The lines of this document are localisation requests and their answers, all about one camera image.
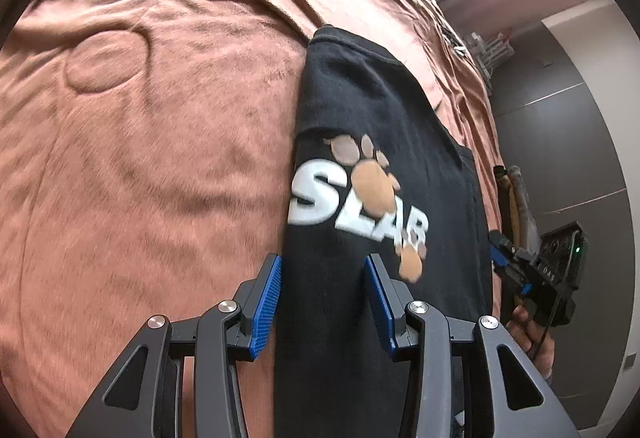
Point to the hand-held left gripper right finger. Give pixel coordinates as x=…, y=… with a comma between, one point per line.
x=380, y=308

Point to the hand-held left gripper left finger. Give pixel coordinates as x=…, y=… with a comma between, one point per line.
x=265, y=308

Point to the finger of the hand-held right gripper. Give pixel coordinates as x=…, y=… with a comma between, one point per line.
x=517, y=280
x=505, y=245

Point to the black T-shirt paw print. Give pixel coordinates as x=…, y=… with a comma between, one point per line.
x=375, y=108

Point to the person's right hand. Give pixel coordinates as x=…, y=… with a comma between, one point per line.
x=525, y=333

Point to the grey folded garment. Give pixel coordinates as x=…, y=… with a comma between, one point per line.
x=527, y=213

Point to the white stick rack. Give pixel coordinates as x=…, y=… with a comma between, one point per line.
x=492, y=50

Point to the small black items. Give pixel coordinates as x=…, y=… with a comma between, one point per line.
x=452, y=38

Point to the bed with brown sheet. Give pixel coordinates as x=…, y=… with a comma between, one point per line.
x=125, y=143

